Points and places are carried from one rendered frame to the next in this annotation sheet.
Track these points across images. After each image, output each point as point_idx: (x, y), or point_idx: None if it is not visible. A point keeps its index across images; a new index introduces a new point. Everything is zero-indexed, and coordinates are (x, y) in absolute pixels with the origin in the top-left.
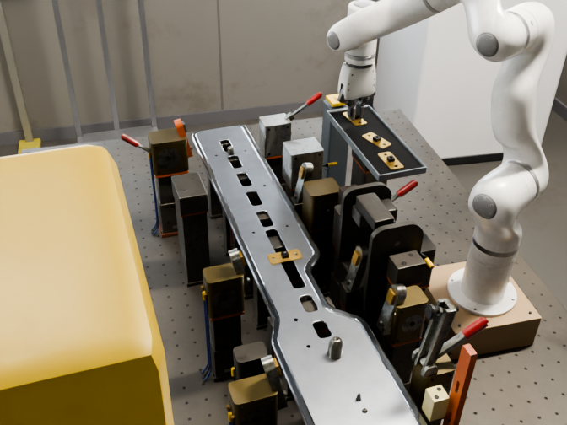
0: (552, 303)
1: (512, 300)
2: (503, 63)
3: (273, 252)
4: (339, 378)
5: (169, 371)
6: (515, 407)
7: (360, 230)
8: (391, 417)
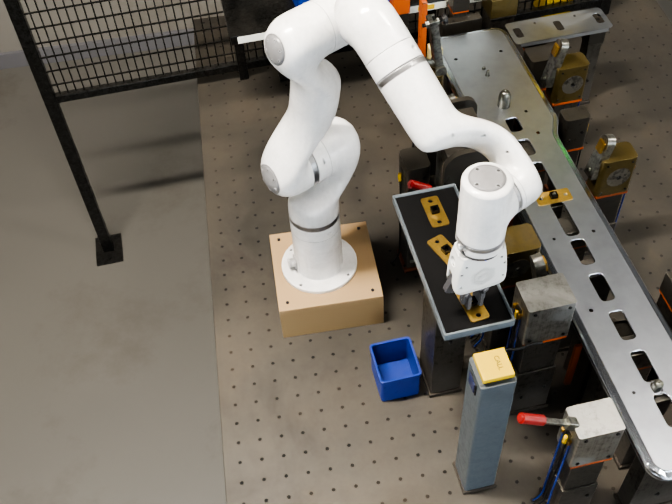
0: (223, 307)
1: (291, 249)
2: (322, 77)
3: (566, 203)
4: (500, 88)
5: (649, 246)
6: None
7: None
8: (464, 64)
